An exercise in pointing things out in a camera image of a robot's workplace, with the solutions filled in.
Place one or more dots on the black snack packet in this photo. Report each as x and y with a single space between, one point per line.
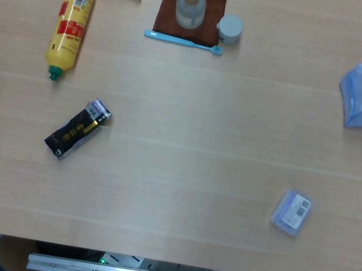
72 133

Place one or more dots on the light blue toothbrush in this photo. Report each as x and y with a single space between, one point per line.
169 38

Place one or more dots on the frosted glass bottle wooden cap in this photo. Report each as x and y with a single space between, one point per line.
189 11

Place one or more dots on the brown folded cloth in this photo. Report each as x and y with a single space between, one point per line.
164 18

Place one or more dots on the small grey jar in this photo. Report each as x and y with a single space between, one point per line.
231 27

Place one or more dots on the purple box in clear case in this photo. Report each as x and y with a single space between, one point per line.
291 213

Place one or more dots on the yellow squeeze bottle green cap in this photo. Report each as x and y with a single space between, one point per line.
68 29

